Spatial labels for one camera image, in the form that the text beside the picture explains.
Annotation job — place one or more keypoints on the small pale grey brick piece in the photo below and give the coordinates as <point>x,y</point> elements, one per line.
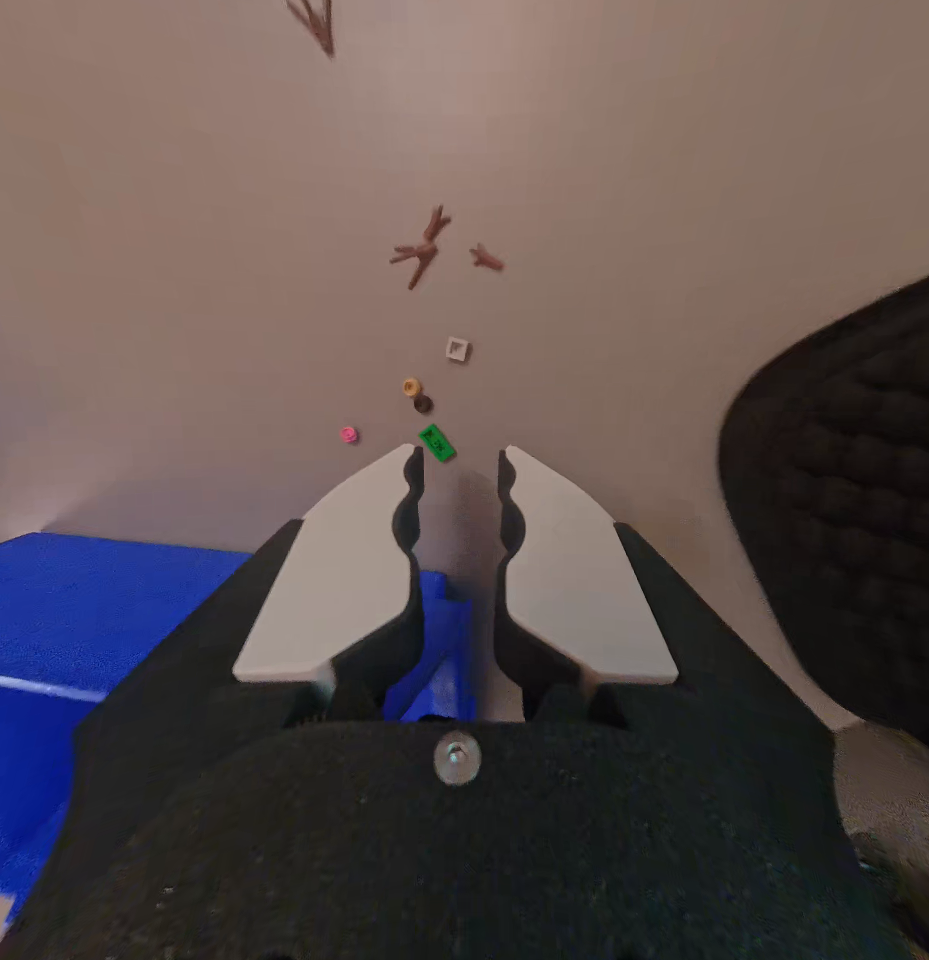
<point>458,349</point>

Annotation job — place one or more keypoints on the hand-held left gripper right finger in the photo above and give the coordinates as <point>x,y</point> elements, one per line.
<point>584,592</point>

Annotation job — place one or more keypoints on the dark brown twig brick piece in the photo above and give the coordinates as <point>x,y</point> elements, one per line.
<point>318,26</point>

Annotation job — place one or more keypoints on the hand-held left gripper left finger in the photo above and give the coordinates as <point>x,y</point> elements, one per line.
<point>322,592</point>

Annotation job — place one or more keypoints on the blue plastic storage bin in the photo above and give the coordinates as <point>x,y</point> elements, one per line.
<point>59,600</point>

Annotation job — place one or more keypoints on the small green plate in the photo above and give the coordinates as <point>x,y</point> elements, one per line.
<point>437,442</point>

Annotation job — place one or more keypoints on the small brown stem brick piece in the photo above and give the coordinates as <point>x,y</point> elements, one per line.
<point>485,258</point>
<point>436,225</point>
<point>416,259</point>

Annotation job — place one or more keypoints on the black wrist rest cushion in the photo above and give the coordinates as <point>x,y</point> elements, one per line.
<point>847,487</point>

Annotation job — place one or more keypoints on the small black round stud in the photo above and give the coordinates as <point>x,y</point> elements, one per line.
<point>423,405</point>

